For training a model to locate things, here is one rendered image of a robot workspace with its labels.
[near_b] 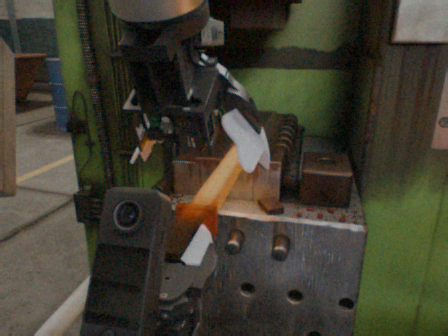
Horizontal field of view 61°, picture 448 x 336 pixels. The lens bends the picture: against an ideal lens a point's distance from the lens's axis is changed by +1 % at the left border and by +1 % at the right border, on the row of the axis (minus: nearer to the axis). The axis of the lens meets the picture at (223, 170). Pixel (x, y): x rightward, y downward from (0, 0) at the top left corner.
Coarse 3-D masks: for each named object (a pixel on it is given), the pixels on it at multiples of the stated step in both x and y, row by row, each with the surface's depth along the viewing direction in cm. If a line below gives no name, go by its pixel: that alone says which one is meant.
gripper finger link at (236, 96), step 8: (224, 80) 35; (232, 80) 36; (224, 88) 36; (232, 88) 36; (240, 88) 36; (224, 96) 37; (232, 96) 36; (240, 96) 36; (248, 96) 37; (224, 104) 37; (232, 104) 37; (240, 104) 37; (248, 104) 36; (240, 112) 37; (248, 112) 37; (256, 112) 38; (248, 120) 38; (256, 120) 39; (256, 128) 39
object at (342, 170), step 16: (304, 160) 70; (320, 160) 71; (336, 160) 70; (304, 176) 65; (320, 176) 64; (336, 176) 64; (352, 176) 63; (304, 192) 66; (320, 192) 65; (336, 192) 64
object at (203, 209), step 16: (224, 160) 60; (224, 176) 53; (208, 192) 48; (224, 192) 50; (176, 208) 42; (192, 208) 42; (208, 208) 42; (176, 224) 38; (192, 224) 38; (208, 224) 42; (176, 240) 35; (176, 256) 33
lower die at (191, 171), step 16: (272, 112) 102; (272, 128) 88; (224, 144) 76; (272, 144) 75; (288, 144) 85; (176, 160) 70; (192, 160) 70; (208, 160) 68; (272, 160) 66; (176, 176) 70; (192, 176) 70; (208, 176) 69; (240, 176) 68; (256, 176) 67; (272, 176) 66; (176, 192) 72; (192, 192) 71; (240, 192) 69; (256, 192) 68; (272, 192) 67
